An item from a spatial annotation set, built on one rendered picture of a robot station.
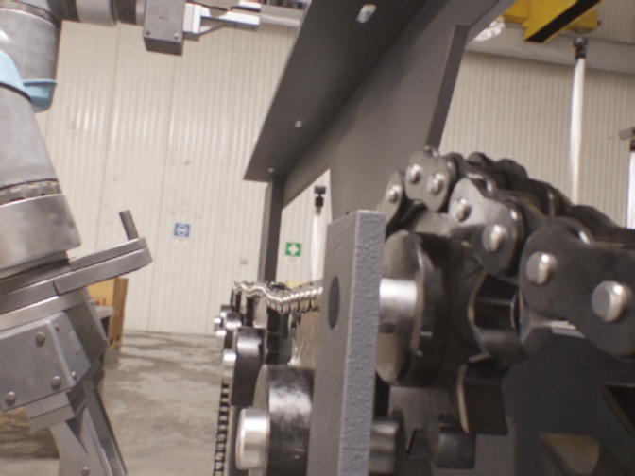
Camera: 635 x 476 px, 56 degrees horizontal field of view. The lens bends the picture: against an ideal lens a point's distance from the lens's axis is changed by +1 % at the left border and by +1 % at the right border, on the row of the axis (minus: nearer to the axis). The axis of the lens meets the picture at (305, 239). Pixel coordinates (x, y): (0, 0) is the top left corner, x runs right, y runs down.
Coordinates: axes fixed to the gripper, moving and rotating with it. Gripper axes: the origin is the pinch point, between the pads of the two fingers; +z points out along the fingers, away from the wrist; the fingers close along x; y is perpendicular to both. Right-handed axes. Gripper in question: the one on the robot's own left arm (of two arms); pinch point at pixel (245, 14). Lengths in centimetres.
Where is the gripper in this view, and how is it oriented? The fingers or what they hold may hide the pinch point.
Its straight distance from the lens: 89.8
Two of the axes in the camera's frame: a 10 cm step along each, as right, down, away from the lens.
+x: -0.8, 9.9, -0.8
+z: 9.8, 1.0, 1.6
